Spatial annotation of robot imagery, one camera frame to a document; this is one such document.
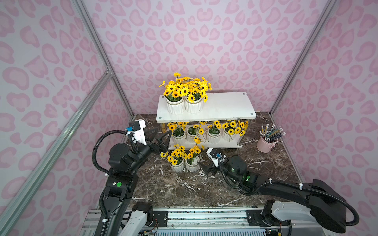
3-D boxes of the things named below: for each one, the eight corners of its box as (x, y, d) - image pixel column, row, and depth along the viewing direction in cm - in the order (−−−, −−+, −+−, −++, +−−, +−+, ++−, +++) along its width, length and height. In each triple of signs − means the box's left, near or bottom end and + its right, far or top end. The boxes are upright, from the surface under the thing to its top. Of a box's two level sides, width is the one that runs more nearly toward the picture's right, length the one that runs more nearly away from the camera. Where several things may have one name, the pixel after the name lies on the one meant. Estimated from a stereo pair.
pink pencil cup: (257, 153, 99) (265, 139, 87) (252, 138, 107) (260, 124, 94) (277, 153, 99) (288, 139, 87) (271, 138, 107) (280, 124, 94)
